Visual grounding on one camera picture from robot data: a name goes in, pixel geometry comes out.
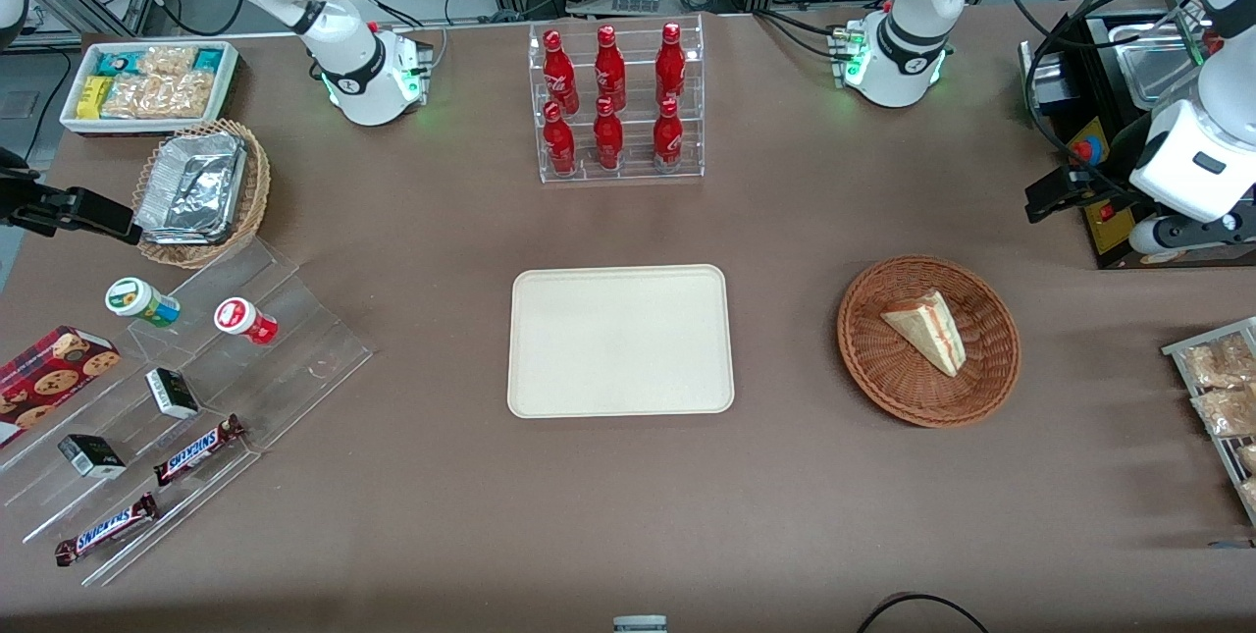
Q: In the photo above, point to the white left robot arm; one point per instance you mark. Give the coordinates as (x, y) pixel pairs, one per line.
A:
(908, 44)

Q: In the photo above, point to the red plaid cookie box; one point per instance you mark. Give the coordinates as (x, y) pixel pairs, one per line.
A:
(49, 378)

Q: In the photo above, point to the clear bag of pastries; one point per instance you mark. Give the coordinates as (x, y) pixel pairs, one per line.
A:
(1222, 361)
(1229, 412)
(1249, 461)

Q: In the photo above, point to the Snickers chocolate bar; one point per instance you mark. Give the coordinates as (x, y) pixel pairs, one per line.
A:
(106, 530)
(196, 451)

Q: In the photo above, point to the yellow snack pack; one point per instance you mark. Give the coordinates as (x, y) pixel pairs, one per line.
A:
(94, 96)

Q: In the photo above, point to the light tan wicker basket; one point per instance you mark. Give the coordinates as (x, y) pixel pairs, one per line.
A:
(250, 211)

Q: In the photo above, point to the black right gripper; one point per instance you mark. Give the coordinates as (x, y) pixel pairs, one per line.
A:
(18, 204)

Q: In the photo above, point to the brown round wicker basket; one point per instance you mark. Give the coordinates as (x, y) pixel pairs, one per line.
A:
(883, 368)

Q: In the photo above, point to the red cola bottle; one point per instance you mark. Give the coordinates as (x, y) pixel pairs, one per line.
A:
(670, 64)
(607, 137)
(559, 69)
(609, 69)
(667, 137)
(559, 142)

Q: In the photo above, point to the cream rectangular serving tray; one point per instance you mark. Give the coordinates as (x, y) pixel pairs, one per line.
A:
(620, 339)

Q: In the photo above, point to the teal snack pack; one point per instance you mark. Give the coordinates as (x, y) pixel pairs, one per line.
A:
(209, 60)
(116, 62)

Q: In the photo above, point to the green lid yogurt cup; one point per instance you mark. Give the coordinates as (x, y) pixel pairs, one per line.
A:
(137, 300)

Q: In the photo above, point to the triangular sandwich half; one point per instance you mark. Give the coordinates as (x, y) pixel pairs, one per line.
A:
(930, 329)

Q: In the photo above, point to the small black carton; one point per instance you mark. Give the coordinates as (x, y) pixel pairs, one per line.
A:
(91, 456)
(173, 394)

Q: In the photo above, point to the clear acrylic bottle rack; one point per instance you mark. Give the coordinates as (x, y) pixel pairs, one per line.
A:
(633, 172)

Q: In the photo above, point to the clear acrylic stepped shelf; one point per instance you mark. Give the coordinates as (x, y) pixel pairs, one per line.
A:
(294, 339)

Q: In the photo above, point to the red lid yogurt cup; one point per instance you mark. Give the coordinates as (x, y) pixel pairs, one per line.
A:
(240, 319)

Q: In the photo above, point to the small grey device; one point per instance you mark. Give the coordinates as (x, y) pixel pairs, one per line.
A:
(640, 625)

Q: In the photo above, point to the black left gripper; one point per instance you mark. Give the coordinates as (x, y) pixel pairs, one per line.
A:
(1121, 158)

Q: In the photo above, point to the clear bag of crackers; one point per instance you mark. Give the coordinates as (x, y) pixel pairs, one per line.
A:
(162, 93)

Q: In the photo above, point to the white plastic snack bin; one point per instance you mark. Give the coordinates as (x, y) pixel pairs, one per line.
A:
(74, 118)

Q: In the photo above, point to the stack of foil trays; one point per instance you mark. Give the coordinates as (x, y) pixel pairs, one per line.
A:
(191, 186)

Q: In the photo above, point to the black countertop appliance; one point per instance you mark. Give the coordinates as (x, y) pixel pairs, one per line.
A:
(1109, 54)

